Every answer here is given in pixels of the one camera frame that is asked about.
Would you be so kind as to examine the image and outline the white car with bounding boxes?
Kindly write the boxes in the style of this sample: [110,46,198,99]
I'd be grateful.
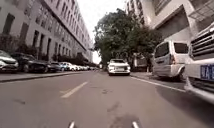
[106,58,132,77]

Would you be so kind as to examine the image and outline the large green tree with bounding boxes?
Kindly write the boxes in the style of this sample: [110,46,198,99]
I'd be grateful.
[93,8,165,73]

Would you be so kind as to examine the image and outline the silver van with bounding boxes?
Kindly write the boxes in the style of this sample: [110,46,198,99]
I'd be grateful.
[152,39,190,82]

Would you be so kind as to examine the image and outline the robot's own part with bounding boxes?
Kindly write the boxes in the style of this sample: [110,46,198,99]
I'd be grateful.
[68,121,76,128]
[131,121,141,128]

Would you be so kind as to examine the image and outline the row of parked cars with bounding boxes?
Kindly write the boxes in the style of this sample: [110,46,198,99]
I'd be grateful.
[0,48,101,74]

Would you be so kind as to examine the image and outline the pale building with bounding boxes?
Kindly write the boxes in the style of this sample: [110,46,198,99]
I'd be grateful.
[124,0,214,73]

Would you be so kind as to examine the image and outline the long grey building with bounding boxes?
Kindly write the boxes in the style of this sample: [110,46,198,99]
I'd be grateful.
[0,0,95,66]

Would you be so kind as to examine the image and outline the white vehicle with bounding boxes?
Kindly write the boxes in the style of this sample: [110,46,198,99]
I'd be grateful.
[183,18,214,108]

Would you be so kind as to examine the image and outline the row of bushes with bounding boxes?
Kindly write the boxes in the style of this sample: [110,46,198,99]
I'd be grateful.
[0,32,41,59]

